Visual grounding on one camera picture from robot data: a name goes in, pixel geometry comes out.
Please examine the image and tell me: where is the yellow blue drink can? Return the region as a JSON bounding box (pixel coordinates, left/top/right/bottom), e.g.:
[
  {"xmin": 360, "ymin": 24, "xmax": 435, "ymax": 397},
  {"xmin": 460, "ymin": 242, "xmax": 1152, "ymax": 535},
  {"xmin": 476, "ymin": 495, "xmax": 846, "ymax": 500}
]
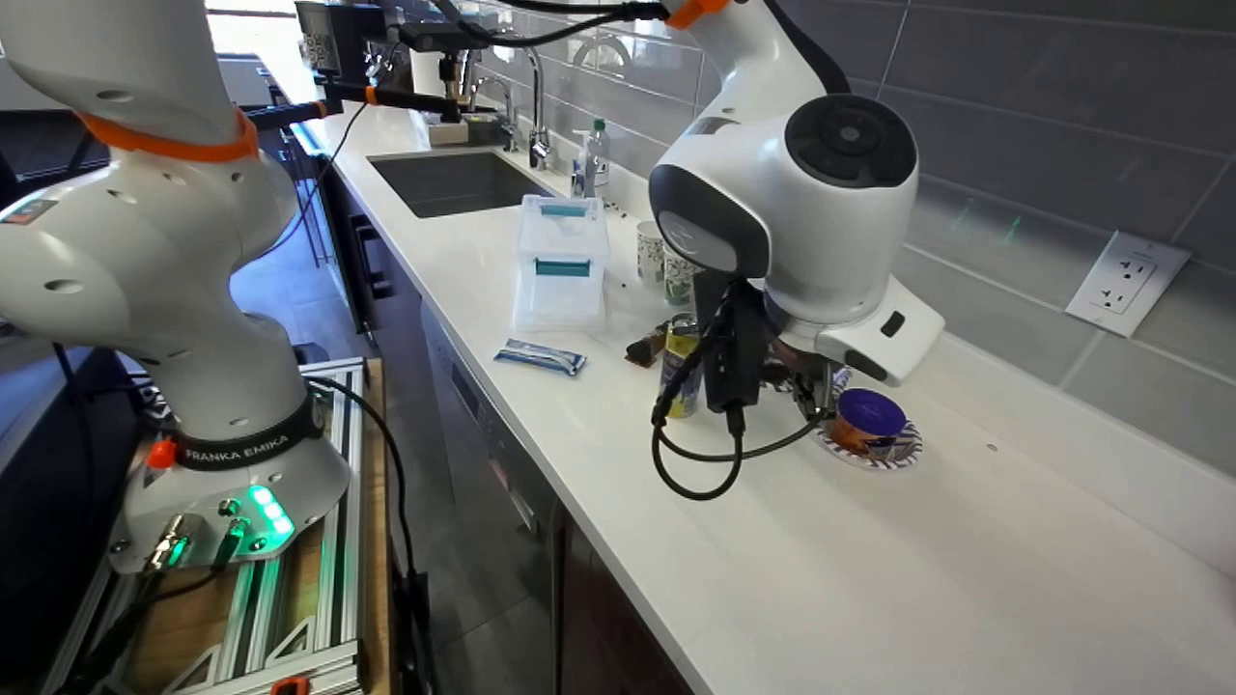
[{"xmin": 660, "ymin": 313, "xmax": 699, "ymax": 418}]

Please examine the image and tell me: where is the white wall outlet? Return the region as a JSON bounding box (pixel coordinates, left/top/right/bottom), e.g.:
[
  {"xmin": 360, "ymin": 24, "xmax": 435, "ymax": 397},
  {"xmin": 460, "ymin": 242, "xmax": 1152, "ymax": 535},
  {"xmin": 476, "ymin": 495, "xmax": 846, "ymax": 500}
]
[{"xmin": 1065, "ymin": 231, "xmax": 1191, "ymax": 338}]

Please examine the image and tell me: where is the patterned paper cup rear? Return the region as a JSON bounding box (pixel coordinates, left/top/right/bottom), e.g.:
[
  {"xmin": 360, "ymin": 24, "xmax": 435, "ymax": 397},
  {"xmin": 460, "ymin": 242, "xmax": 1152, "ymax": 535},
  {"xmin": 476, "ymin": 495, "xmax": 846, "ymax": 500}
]
[{"xmin": 639, "ymin": 222, "xmax": 695, "ymax": 309}]

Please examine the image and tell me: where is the orange bowl with blue lid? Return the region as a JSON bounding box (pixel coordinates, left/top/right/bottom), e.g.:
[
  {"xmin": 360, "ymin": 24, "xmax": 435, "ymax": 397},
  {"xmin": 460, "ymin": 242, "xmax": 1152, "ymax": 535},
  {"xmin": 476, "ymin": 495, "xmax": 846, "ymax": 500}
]
[{"xmin": 825, "ymin": 392, "xmax": 923, "ymax": 473}]

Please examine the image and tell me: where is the blue white snack bar wrapper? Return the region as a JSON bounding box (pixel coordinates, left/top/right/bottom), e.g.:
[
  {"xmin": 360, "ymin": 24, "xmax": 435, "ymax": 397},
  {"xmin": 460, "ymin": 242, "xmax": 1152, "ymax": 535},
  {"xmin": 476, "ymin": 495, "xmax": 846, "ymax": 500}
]
[{"xmin": 496, "ymin": 339, "xmax": 586, "ymax": 380}]

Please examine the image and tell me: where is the aluminium robot stand frame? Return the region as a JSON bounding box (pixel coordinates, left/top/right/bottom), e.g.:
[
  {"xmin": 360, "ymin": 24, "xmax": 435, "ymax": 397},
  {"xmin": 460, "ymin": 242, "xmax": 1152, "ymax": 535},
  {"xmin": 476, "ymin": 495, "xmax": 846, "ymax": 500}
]
[{"xmin": 40, "ymin": 358, "xmax": 380, "ymax": 695}]

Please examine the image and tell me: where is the chrome faucet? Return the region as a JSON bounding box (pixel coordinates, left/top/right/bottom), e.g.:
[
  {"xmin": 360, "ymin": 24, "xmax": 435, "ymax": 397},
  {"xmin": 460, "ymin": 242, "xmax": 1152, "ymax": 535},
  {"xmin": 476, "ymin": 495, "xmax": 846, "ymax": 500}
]
[{"xmin": 527, "ymin": 47, "xmax": 552, "ymax": 170}]

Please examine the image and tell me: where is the stainless steel sink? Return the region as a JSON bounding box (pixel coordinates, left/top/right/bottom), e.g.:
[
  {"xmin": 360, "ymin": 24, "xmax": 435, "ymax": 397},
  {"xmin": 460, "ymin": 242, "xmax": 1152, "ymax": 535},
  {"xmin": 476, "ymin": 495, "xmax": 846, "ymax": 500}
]
[{"xmin": 376, "ymin": 152, "xmax": 536, "ymax": 217}]

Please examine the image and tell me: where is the clear water bottle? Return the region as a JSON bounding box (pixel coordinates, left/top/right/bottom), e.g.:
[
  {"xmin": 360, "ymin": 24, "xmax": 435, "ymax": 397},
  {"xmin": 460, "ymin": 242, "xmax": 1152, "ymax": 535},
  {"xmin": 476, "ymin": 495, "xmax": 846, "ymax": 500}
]
[{"xmin": 577, "ymin": 119, "xmax": 612, "ymax": 196}]

